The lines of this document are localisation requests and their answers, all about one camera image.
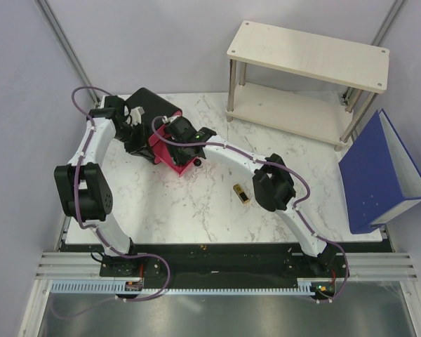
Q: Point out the blue ring binder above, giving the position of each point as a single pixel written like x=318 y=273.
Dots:
x=379 y=176

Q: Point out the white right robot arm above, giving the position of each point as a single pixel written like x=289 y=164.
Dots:
x=277 y=189

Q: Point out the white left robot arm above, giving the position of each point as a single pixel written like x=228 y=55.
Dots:
x=84 y=192

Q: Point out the white slotted cable duct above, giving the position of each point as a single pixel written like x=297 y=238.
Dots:
x=126 y=288

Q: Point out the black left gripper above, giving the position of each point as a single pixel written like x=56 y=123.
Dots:
x=140 y=130

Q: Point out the black drawer organizer cabinet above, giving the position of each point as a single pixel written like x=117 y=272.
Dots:
x=154 y=106

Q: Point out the gold black lipstick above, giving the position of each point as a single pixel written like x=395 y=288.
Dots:
x=241 y=193

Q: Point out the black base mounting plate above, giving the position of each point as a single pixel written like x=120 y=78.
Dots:
x=220 y=265

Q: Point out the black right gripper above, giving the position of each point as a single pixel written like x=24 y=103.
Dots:
x=177 y=157

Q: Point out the beige two-tier shelf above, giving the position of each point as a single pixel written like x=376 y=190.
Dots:
x=306 y=84

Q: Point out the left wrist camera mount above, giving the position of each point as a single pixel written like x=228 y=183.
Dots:
x=133 y=116

